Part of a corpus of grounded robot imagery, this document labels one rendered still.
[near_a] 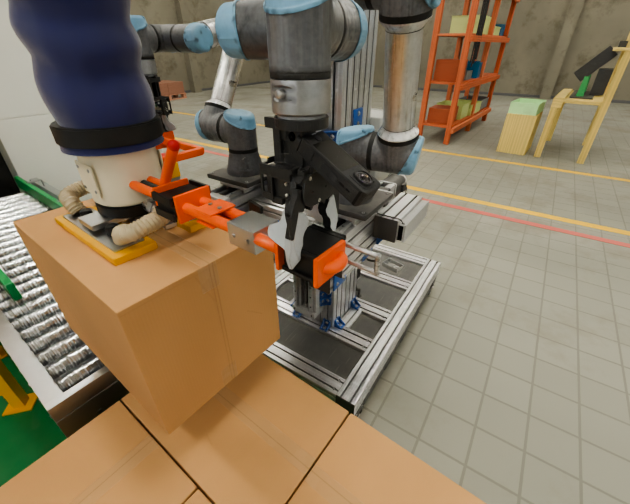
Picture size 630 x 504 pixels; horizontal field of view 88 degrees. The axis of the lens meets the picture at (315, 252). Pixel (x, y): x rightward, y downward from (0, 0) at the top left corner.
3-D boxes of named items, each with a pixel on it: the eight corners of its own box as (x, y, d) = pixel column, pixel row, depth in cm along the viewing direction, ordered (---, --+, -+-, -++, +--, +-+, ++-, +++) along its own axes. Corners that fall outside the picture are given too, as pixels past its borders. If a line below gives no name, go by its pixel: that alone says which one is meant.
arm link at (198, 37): (290, 35, 130) (201, 63, 99) (267, 35, 135) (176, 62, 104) (285, -2, 122) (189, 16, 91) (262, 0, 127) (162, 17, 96)
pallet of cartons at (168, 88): (170, 96, 1130) (166, 79, 1104) (189, 98, 1082) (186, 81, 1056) (131, 100, 1030) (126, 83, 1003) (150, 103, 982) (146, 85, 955)
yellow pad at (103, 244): (56, 223, 89) (48, 206, 86) (95, 211, 95) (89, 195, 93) (116, 267, 71) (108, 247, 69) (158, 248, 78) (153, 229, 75)
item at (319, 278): (275, 269, 52) (273, 242, 50) (304, 250, 57) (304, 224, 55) (317, 289, 48) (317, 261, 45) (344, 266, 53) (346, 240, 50)
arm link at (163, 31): (196, 52, 109) (168, 53, 101) (173, 52, 113) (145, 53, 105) (191, 23, 104) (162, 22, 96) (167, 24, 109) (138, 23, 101)
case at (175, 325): (69, 327, 111) (11, 221, 90) (175, 272, 138) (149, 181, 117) (169, 435, 80) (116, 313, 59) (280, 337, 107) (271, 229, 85)
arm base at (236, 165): (245, 163, 145) (242, 140, 140) (271, 169, 138) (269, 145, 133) (219, 172, 135) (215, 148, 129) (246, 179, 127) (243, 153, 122)
